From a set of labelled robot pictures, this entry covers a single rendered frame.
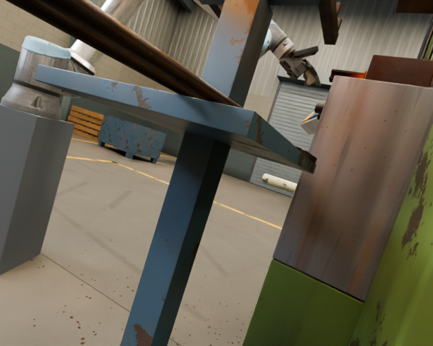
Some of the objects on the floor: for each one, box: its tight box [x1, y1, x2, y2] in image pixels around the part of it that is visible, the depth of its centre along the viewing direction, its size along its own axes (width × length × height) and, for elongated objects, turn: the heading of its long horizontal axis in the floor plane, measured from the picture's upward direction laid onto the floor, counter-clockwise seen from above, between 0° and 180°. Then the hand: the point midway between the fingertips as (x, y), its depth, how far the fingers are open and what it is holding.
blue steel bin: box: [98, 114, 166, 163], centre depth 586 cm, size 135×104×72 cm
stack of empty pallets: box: [67, 105, 104, 142], centre depth 719 cm, size 126×88×70 cm
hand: (319, 82), depth 120 cm, fingers closed
